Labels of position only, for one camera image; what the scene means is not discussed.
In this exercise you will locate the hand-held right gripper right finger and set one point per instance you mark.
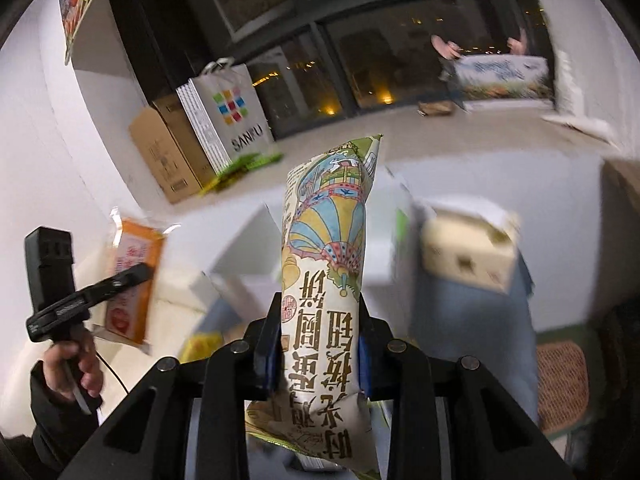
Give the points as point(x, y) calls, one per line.
point(363, 366)

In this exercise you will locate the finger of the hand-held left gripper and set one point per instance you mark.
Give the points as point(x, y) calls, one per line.
point(125, 277)

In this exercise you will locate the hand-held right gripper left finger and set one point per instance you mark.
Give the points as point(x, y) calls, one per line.
point(270, 366)

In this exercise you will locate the orange snack packet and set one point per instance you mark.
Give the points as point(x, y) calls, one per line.
point(132, 270)

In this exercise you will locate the cream balloon print snack packet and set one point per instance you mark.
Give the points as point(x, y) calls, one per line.
point(320, 260)

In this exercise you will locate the person's left forearm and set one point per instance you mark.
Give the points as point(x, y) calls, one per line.
point(50, 427)

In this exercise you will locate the person's left hand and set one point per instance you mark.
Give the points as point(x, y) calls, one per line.
point(62, 372)

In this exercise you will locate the yellow snack packet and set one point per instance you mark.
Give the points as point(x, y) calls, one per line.
point(202, 347)

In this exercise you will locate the brown cardboard box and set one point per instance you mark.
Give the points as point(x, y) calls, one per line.
point(160, 155)

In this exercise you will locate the cream tissue box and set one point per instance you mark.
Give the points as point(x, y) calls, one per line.
point(465, 255)

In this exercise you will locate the pile of green yellow packets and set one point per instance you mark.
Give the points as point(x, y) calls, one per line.
point(240, 164)

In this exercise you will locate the white shopping bag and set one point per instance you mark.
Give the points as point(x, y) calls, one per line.
point(235, 110)

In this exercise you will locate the woven rattan seat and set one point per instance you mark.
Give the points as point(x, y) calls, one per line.
point(562, 385)

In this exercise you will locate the brown flat packet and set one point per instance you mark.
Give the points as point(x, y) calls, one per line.
point(437, 107)

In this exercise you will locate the dark window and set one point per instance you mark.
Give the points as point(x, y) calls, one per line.
point(390, 50)

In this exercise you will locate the blue white printed carton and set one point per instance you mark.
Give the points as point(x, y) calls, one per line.
point(500, 77)

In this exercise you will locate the white flat packet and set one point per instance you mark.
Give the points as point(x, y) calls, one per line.
point(580, 127)

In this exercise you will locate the pink plush toy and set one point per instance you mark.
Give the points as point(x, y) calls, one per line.
point(444, 47)

